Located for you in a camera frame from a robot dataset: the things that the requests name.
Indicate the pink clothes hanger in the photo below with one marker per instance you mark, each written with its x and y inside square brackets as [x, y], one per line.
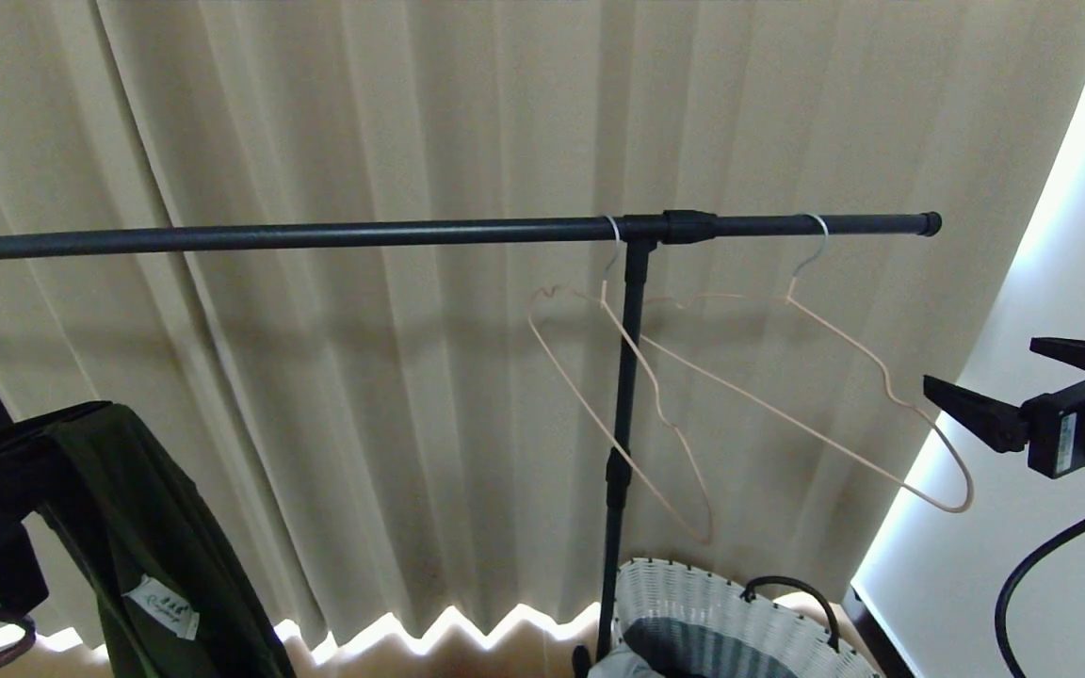
[604, 287]
[790, 287]

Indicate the green long-sleeved shirt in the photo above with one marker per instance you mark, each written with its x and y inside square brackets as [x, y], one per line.
[175, 527]

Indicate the black clothes rack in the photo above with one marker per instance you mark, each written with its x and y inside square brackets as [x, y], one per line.
[316, 234]

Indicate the white laundry basket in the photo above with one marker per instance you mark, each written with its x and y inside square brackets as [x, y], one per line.
[693, 589]

